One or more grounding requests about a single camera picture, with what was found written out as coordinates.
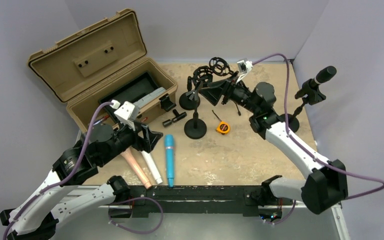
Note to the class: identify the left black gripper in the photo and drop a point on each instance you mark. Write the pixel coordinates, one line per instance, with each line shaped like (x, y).
(150, 138)

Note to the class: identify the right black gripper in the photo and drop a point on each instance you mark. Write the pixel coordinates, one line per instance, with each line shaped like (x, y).
(213, 92)

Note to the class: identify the blue microphone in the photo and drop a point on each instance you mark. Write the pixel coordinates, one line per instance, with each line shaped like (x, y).
(169, 146)

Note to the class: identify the white grey-headed microphone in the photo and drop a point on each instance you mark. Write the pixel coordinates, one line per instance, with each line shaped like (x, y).
(152, 167)

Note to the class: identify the black tripod shock-mount stand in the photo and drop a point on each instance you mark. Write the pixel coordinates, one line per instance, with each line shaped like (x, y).
(219, 68)

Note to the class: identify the pink microphone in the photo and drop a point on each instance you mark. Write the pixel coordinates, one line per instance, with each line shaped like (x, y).
(132, 162)

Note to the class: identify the black round-base clip stand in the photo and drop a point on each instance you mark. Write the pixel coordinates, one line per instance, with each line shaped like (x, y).
(195, 128)

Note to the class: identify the black microphone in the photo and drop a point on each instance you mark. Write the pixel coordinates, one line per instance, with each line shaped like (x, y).
(325, 75)

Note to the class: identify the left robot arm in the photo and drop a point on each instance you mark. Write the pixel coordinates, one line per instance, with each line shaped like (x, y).
(39, 217)

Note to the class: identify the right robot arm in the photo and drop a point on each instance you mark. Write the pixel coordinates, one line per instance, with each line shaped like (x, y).
(325, 183)

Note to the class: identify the black T-shaped adapter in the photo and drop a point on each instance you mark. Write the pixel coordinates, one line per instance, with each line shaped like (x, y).
(177, 117)

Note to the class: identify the yellow tape measure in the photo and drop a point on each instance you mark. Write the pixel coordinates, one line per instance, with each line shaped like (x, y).
(223, 127)

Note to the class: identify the grey box inside case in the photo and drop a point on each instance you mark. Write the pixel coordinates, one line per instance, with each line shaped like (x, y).
(149, 97)

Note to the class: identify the tan plastic tool case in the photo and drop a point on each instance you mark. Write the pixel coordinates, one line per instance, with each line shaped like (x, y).
(100, 63)

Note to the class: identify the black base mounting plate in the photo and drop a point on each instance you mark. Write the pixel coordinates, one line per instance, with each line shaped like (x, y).
(246, 200)

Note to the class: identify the black round-base shock-mount stand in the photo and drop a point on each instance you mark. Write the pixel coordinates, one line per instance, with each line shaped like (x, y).
(202, 73)

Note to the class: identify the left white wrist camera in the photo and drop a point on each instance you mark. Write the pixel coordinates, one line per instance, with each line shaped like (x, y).
(126, 113)

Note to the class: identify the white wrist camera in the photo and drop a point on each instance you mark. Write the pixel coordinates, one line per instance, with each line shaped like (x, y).
(126, 113)
(244, 67)

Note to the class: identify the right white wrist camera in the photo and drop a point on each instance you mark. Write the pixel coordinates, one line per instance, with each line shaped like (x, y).
(244, 67)

